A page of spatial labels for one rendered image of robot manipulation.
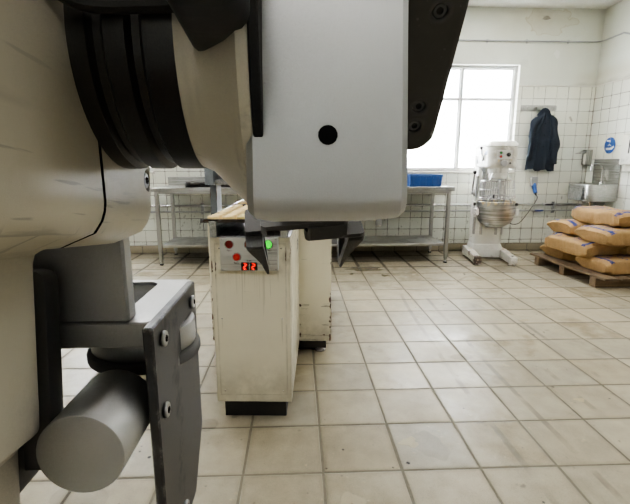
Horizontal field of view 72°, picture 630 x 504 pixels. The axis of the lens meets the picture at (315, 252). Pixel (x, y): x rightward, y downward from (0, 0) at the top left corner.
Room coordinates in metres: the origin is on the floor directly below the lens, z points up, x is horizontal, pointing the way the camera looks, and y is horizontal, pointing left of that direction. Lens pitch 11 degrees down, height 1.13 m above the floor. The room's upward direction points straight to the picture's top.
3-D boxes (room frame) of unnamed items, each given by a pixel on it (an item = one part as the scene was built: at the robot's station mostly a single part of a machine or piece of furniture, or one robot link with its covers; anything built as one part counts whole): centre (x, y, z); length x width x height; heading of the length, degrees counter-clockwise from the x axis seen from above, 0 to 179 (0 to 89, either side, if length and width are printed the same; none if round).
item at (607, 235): (4.17, -2.99, 0.47); 0.72 x 0.42 x 0.17; 98
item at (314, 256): (3.11, 0.25, 0.42); 1.28 x 0.72 x 0.84; 179
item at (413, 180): (5.29, -1.29, 0.95); 0.40 x 0.30 x 0.14; 95
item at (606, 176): (5.28, -3.38, 0.93); 0.99 x 0.38 x 1.09; 2
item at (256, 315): (2.13, 0.27, 0.45); 0.70 x 0.34 x 0.90; 179
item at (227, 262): (1.77, 0.27, 0.77); 0.24 x 0.04 x 0.14; 89
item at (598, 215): (4.41, -3.01, 0.62); 0.72 x 0.42 x 0.17; 9
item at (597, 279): (4.46, -2.99, 0.06); 1.20 x 0.80 x 0.11; 5
